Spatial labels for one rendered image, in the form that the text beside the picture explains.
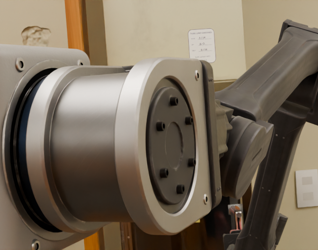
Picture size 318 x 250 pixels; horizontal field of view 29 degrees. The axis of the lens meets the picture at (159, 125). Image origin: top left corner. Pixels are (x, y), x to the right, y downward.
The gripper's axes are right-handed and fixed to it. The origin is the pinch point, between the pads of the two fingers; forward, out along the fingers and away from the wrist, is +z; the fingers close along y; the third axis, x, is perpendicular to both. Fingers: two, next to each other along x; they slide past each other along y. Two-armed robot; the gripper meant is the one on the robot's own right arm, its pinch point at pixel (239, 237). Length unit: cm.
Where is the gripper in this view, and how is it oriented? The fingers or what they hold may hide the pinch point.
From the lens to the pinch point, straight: 144.0
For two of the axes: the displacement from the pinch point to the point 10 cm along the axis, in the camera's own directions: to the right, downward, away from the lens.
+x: 0.7, 10.0, 0.7
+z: -0.8, -0.6, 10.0
